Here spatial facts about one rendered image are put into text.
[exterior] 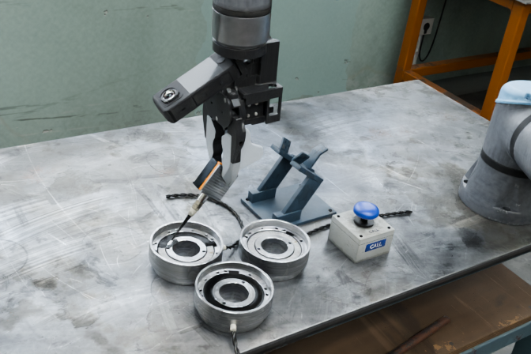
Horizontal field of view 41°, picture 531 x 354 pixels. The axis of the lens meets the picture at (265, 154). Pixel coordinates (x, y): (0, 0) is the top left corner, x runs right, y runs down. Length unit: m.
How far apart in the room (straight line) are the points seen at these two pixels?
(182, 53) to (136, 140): 1.44
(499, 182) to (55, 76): 1.73
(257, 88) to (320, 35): 2.17
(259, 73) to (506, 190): 0.52
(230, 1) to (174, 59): 1.88
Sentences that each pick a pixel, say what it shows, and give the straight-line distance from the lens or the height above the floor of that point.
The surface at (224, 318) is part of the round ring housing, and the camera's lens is 0.92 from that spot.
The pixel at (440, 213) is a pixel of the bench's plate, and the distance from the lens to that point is 1.27.
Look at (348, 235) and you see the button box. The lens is 1.09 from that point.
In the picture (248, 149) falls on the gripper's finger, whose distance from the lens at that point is 0.98.
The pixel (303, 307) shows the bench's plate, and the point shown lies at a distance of 1.00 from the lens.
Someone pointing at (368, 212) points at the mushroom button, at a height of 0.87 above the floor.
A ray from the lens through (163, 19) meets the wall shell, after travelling 2.67.
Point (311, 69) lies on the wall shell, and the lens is 3.15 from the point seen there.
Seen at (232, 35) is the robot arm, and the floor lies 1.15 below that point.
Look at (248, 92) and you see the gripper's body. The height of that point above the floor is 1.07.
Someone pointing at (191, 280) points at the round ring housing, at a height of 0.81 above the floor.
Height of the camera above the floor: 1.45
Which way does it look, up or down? 29 degrees down
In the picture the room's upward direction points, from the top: 8 degrees clockwise
